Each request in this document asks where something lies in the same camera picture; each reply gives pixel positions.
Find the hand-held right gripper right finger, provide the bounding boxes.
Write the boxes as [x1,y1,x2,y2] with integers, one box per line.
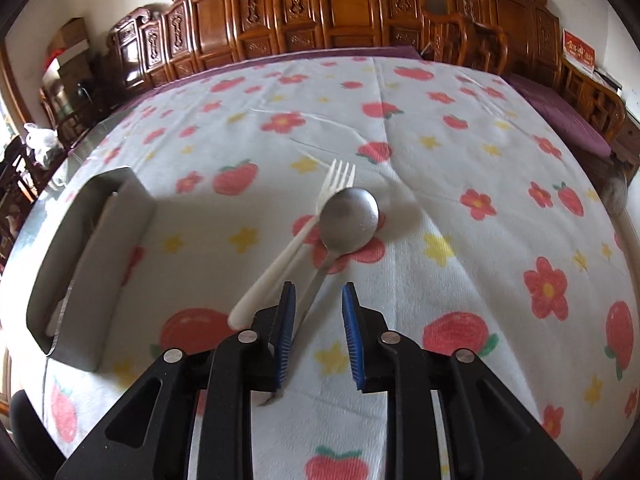
[341,282,546,480]

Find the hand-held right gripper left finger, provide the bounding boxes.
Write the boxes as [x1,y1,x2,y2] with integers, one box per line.
[105,281,297,480]

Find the white plastic fork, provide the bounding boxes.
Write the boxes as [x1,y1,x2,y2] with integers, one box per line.
[227,159,357,330]

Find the metal spoon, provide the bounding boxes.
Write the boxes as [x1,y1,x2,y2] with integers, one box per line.
[255,187,381,407]

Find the grey metal box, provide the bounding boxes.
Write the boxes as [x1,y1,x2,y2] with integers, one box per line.
[22,167,157,373]

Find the floral strawberry tablecloth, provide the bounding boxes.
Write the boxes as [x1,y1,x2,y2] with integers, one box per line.
[0,55,636,480]

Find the long purple bench cushion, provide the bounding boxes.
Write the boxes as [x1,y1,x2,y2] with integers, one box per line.
[120,45,423,106]

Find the grey fuzzy object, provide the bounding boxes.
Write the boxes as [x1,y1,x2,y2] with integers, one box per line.
[597,155,632,217]

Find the dark wooden chair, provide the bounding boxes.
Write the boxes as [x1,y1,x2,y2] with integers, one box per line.
[0,135,51,258]

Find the purple seat cushion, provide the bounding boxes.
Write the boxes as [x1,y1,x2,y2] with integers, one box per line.
[507,74,613,158]

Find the white plastic bag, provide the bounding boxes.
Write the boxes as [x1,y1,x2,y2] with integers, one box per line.
[24,122,66,168]

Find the long carved wooden bench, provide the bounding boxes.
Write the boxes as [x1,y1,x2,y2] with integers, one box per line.
[105,0,426,93]

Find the wooden side table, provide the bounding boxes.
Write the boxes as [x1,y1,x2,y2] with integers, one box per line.
[562,55,628,147]

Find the red box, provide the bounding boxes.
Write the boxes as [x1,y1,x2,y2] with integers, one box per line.
[562,29,597,73]

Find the stacked cardboard boxes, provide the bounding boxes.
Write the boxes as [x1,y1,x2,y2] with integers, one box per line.
[47,17,91,61]

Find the carved wooden armchair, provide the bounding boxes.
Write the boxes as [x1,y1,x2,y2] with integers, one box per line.
[422,0,563,77]

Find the wooden door frame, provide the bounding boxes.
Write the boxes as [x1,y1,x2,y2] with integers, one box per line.
[0,40,23,131]

